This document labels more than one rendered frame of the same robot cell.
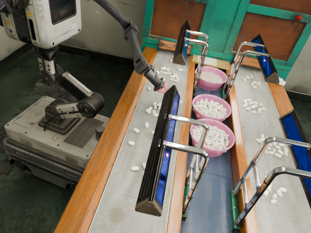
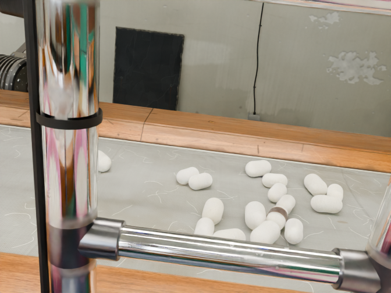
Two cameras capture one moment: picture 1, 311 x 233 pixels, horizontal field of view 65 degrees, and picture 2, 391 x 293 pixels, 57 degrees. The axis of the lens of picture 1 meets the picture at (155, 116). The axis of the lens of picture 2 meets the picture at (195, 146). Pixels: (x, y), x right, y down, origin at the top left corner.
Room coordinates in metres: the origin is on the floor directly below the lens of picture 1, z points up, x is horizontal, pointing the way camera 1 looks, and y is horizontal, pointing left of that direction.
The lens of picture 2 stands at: (1.60, -0.40, 0.95)
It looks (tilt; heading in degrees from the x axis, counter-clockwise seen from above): 22 degrees down; 88
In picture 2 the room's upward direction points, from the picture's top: 7 degrees clockwise
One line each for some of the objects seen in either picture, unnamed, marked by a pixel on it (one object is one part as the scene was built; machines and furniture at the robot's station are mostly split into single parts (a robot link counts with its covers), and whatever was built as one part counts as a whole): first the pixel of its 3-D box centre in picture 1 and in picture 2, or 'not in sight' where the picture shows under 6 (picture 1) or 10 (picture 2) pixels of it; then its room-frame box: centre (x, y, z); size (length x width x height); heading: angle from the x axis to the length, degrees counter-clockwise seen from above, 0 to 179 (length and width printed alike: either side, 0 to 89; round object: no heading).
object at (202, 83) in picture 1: (209, 79); not in sight; (1.80, -0.39, 0.72); 0.27 x 0.27 x 0.10
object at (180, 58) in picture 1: (183, 39); not in sight; (1.64, -0.10, 1.08); 0.62 x 0.08 x 0.07; 177
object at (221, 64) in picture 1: (210, 62); not in sight; (2.01, -0.40, 0.77); 0.33 x 0.15 x 0.01; 87
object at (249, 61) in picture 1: (250, 61); not in sight; (2.05, -0.74, 0.83); 0.30 x 0.06 x 0.07; 87
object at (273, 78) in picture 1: (264, 55); not in sight; (1.61, -0.66, 1.08); 0.62 x 0.08 x 0.07; 177
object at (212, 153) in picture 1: (210, 138); not in sight; (1.08, -0.35, 0.72); 0.27 x 0.27 x 0.10
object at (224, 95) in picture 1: (243, 76); not in sight; (1.61, -0.58, 0.90); 0.20 x 0.19 x 0.45; 177
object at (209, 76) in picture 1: (209, 80); not in sight; (1.80, -0.39, 0.71); 0.22 x 0.22 x 0.06
